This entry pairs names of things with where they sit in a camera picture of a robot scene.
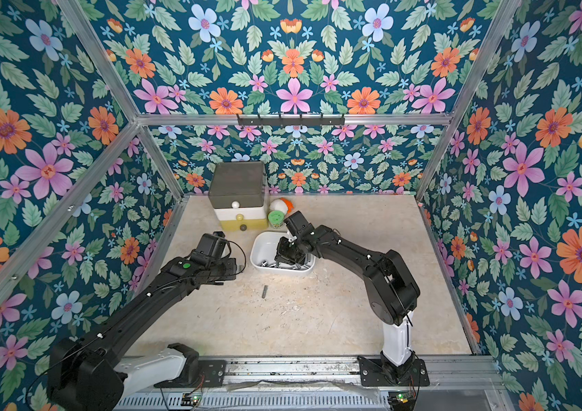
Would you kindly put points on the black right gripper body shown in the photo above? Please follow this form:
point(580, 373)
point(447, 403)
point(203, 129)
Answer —
point(291, 249)

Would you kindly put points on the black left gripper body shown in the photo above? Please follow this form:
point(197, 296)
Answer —
point(223, 270)

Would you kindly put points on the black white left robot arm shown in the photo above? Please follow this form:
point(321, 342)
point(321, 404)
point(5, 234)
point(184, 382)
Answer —
point(82, 374)

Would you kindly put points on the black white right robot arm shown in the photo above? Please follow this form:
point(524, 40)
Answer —
point(391, 289)

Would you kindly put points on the white plastic storage tray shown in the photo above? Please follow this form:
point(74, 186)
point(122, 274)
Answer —
point(265, 247)

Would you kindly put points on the grey white yellow drawer box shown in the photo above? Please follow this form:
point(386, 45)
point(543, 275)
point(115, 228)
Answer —
point(239, 196)

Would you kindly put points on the sockets pile in tray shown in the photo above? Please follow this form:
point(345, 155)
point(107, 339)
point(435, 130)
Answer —
point(284, 267)

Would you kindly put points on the white orange ball toy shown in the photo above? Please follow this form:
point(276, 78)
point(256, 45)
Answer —
point(282, 205)

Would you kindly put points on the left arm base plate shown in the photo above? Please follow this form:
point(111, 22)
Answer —
point(208, 373)

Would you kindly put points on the black wall hook rail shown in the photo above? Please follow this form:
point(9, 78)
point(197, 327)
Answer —
point(281, 121)

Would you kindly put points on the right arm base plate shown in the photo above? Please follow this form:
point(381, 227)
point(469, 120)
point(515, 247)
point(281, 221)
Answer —
point(380, 372)

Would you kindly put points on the aluminium front rail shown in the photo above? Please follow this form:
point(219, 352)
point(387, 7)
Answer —
point(316, 383)

